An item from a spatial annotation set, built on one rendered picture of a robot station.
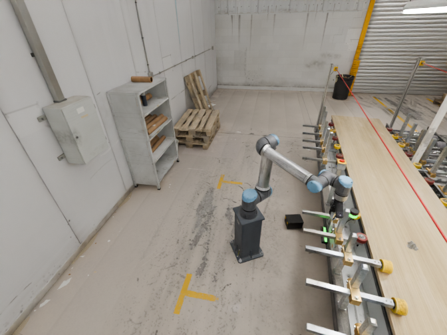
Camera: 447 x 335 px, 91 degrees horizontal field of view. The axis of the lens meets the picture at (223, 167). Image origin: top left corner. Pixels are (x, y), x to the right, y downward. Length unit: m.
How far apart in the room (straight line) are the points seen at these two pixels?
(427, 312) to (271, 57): 8.18
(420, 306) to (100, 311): 2.52
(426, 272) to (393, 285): 0.28
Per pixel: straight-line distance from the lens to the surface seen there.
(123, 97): 3.21
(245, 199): 2.17
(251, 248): 2.67
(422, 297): 1.92
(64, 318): 2.90
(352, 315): 1.99
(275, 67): 9.02
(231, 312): 2.49
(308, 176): 1.65
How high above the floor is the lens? 2.29
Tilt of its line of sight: 34 degrees down
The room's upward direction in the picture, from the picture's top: 1 degrees counter-clockwise
